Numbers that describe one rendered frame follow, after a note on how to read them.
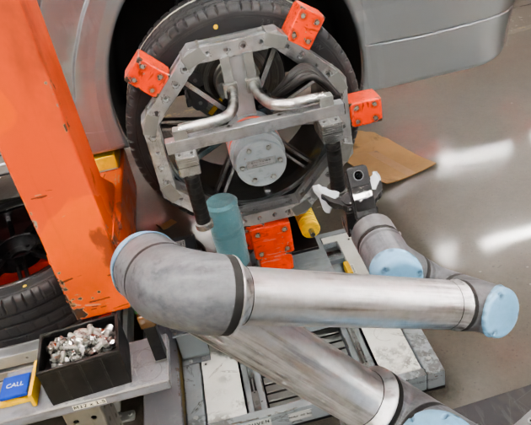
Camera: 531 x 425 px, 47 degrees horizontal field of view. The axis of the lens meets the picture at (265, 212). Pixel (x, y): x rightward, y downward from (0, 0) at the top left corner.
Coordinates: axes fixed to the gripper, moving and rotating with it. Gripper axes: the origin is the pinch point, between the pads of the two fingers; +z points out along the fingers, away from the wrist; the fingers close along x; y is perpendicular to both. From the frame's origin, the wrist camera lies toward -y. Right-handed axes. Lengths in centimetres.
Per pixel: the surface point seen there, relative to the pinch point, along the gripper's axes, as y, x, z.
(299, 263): 61, -8, 49
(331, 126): -11.1, -0.5, 4.4
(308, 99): -17.3, -4.5, 7.6
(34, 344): 44, -92, 20
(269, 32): -28.6, -8.4, 26.2
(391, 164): 83, 55, 136
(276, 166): 0.0, -13.8, 11.8
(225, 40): -28.7, -19.2, 27.5
